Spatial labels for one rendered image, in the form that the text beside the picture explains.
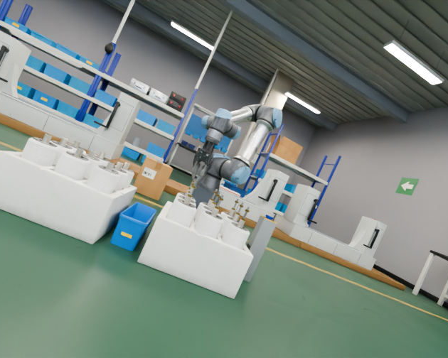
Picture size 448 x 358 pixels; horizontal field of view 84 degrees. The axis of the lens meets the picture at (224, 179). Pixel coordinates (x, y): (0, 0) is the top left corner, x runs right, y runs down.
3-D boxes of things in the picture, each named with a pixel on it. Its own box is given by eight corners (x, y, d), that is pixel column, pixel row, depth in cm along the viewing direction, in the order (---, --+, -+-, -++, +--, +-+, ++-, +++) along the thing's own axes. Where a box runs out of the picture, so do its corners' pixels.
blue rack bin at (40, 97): (43, 104, 516) (47, 94, 516) (62, 112, 526) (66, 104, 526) (30, 99, 468) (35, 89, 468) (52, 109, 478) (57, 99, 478)
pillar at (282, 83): (218, 191, 785) (272, 76, 786) (234, 197, 800) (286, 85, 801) (222, 194, 731) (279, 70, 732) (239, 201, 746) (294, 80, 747)
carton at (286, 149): (262, 153, 647) (271, 135, 648) (284, 164, 670) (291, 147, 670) (272, 153, 596) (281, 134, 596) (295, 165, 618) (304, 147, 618)
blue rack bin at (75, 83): (75, 91, 527) (79, 82, 527) (93, 99, 538) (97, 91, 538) (66, 84, 479) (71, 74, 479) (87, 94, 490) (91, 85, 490)
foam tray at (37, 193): (45, 188, 119) (60, 154, 119) (122, 220, 125) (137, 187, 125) (-25, 199, 81) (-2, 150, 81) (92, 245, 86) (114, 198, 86)
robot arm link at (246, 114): (251, 100, 166) (200, 112, 132) (265, 103, 160) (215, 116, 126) (249, 117, 171) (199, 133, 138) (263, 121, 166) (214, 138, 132)
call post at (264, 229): (234, 270, 125) (259, 215, 126) (246, 275, 127) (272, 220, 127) (237, 277, 118) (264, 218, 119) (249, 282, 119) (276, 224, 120)
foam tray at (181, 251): (153, 232, 127) (168, 200, 127) (221, 260, 133) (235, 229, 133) (136, 262, 89) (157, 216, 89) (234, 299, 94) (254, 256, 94)
